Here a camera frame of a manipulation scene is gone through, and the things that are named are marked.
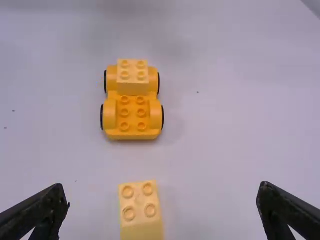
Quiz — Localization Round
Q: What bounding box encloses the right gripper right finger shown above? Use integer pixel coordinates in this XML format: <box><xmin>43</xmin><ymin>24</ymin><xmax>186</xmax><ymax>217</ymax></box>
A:
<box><xmin>256</xmin><ymin>181</ymin><xmax>320</xmax><ymax>240</ymax></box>

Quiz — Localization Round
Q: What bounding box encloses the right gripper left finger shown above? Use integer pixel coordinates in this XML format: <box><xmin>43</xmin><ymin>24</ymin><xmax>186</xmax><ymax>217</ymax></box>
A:
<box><xmin>0</xmin><ymin>183</ymin><xmax>71</xmax><ymax>240</ymax></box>

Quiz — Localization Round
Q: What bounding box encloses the yellow toy car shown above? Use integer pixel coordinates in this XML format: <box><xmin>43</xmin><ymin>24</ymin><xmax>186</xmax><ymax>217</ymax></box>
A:
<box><xmin>99</xmin><ymin>58</ymin><xmax>166</xmax><ymax>142</ymax></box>

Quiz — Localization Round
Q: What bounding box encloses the yellow toy brick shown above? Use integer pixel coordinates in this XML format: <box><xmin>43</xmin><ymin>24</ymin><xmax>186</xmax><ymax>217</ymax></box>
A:
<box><xmin>117</xmin><ymin>179</ymin><xmax>165</xmax><ymax>240</ymax></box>

